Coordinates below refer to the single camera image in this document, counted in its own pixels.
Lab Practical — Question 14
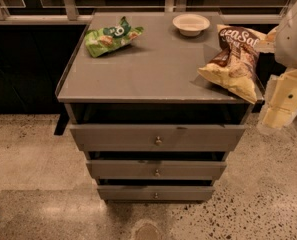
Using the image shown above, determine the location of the brown yellow chip bag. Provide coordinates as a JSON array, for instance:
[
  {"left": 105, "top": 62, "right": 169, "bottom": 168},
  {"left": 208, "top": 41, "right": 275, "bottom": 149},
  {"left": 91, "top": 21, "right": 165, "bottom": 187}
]
[{"left": 198, "top": 25, "right": 266, "bottom": 104}]

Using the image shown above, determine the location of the green chip bag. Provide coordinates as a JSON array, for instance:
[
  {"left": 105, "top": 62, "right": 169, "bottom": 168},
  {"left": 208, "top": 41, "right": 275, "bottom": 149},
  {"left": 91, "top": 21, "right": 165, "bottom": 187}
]
[{"left": 84, "top": 16, "right": 144, "bottom": 58}]

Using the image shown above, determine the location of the white bowl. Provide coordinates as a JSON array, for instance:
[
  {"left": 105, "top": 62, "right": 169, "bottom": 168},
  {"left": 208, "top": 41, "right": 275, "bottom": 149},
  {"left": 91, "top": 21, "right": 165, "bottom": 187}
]
[{"left": 172, "top": 14, "right": 210, "bottom": 37}]

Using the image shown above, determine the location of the grey bottom drawer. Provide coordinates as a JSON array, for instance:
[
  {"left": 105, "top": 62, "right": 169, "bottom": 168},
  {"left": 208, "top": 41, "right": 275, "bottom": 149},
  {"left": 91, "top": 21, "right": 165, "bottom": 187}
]
[{"left": 97, "top": 185, "right": 214, "bottom": 201}]

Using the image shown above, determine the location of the grey drawer cabinet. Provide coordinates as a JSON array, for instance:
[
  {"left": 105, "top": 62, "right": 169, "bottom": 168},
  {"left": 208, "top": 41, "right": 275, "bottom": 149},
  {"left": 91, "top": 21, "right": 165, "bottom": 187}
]
[{"left": 56, "top": 12, "right": 253, "bottom": 188}]

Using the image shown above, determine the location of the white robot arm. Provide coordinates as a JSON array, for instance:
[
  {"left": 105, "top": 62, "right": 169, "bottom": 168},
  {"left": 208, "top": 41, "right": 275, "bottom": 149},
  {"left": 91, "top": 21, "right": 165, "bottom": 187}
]
[{"left": 255, "top": 2, "right": 297, "bottom": 134}]

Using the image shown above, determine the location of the grey drawer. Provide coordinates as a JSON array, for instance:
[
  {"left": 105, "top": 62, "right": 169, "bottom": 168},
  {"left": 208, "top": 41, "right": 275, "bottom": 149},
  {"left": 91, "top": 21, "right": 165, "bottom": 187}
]
[
  {"left": 86, "top": 160, "right": 226, "bottom": 180},
  {"left": 97, "top": 185, "right": 214, "bottom": 201},
  {"left": 70, "top": 124, "right": 245, "bottom": 152}
]

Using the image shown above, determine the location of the grey top drawer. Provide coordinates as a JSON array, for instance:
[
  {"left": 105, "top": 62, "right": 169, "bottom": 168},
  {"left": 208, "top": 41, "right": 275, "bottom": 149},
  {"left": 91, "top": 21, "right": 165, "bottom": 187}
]
[{"left": 70, "top": 124, "right": 245, "bottom": 152}]

